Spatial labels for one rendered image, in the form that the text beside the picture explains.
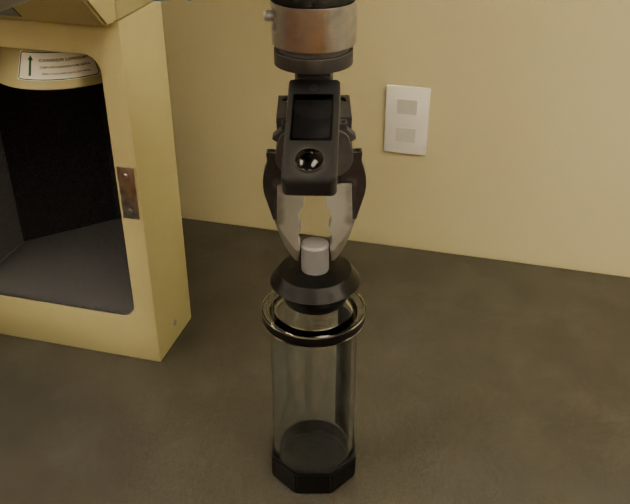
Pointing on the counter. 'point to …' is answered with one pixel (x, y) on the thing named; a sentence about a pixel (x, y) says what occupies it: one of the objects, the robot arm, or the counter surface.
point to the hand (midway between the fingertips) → (315, 252)
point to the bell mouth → (44, 69)
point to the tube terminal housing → (146, 239)
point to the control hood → (66, 11)
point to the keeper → (128, 192)
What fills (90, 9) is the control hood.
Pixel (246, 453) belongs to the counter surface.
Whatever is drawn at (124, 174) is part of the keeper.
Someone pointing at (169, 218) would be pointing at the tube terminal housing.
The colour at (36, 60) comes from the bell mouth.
